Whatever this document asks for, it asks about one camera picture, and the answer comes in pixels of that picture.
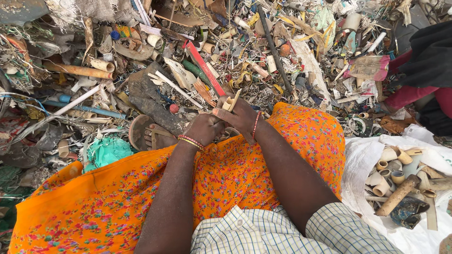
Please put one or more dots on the heap of plastic scrap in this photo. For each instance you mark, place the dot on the heap of plastic scrap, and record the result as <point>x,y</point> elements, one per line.
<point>247,53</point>

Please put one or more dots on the white long pipe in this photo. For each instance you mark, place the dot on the white long pipe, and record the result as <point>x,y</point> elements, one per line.
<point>76,101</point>

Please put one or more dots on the green pipe piece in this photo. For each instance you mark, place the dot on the green pipe piece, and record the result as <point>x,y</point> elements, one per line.
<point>196,71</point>

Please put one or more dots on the brown sandal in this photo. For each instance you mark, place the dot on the brown sandal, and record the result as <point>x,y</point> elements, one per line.
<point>139,130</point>

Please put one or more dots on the red and gold bangles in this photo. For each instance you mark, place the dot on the red and gold bangles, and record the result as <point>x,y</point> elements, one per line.
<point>191,141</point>

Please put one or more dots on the person's right hand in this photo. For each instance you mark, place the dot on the person's right hand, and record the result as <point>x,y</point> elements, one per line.
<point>242,116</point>

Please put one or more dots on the blue bottle cap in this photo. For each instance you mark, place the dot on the blue bottle cap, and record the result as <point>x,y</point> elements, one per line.
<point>115,35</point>

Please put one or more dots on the orange floral sari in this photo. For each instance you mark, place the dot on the orange floral sari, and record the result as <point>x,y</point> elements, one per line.
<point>229,176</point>

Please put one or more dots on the white sack of pipe pieces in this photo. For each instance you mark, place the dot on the white sack of pipe pieces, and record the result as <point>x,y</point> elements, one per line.
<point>399,190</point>

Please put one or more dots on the orange-brown long pipe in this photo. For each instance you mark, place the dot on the orange-brown long pipe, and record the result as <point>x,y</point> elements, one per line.
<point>76,70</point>

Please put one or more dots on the person's left fingers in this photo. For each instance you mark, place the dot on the person's left fingers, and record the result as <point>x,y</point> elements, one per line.
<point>217,126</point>

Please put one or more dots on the blue long pipe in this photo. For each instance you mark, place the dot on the blue long pipe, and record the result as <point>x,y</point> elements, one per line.
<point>84,108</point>

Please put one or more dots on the dark grey dirty board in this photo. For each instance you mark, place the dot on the dark grey dirty board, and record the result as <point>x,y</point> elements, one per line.
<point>152,95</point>

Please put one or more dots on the brown dirty pipe piece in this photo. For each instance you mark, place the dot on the brown dirty pipe piece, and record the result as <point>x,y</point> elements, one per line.
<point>397,195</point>

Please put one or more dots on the frayed burlap sack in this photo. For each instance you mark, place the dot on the frayed burlap sack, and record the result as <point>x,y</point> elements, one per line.
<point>91,12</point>

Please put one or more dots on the orange ball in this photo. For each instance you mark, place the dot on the orange ball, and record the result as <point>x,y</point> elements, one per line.
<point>284,50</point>

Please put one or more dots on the red thin bangle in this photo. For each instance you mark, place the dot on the red thin bangle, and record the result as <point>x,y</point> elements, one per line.
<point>256,124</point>

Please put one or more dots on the short white pipe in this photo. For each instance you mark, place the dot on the short white pipe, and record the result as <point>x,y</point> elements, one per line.
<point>376,42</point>

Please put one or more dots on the long black pipe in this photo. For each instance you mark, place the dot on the long black pipe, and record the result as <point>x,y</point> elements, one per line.
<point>275,49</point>

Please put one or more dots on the beige broken pipe fragment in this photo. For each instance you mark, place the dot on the beige broken pipe fragment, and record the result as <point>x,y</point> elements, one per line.
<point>231,102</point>

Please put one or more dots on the green plastic bag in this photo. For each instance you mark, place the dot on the green plastic bag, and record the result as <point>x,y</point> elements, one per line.
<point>107,151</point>

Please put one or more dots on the red flat plastic strip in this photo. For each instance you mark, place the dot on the red flat plastic strip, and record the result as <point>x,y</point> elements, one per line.
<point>204,67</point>

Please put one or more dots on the cream short pipe piece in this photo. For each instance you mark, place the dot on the cream short pipe piece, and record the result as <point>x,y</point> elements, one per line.
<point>102,65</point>

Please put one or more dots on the pink printed plastic bag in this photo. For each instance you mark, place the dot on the pink printed plastic bag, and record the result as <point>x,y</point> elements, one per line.
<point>369,67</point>

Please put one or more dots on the thin white pipe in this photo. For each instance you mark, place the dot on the thin white pipe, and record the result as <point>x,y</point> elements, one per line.
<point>178,89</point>

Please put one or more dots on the person's left hand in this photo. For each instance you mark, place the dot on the person's left hand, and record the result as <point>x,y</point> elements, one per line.
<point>201,128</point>

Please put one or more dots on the checked white shirt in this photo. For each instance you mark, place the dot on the checked white shirt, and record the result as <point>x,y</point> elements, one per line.
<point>282,232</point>

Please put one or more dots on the dark blue broken container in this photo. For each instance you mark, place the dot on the dark blue broken container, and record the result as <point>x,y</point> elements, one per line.
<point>408,211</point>

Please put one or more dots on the person's foot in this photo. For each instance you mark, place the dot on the person's foot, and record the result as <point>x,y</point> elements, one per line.
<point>160,136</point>

